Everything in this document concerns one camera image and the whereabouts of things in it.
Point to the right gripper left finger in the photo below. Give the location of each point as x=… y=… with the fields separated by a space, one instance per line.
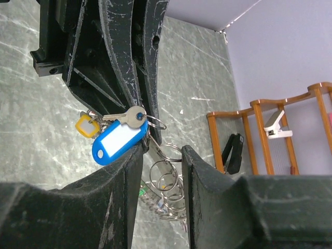
x=97 y=211

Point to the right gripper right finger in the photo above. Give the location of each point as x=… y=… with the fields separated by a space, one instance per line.
x=254 y=211

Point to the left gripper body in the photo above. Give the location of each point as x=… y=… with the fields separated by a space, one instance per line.
x=57 y=39

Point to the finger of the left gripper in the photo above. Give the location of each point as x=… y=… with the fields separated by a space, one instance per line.
x=147 y=23
x=121 y=87

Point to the yellow tag key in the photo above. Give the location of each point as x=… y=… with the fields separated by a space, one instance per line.
x=86 y=126

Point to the metal disc keyring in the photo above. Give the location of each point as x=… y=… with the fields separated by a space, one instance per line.
x=163 y=192

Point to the blue tag key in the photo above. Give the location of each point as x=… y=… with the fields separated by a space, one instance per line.
x=126 y=130

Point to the black stapler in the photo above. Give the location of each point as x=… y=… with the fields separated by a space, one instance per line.
x=232 y=154

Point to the wooden three-tier rack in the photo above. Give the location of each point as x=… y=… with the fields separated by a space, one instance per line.
x=263 y=109

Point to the white plastic clamp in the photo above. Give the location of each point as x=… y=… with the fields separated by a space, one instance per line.
x=273 y=129

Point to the pink eraser block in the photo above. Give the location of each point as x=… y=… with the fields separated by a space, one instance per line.
x=330 y=118

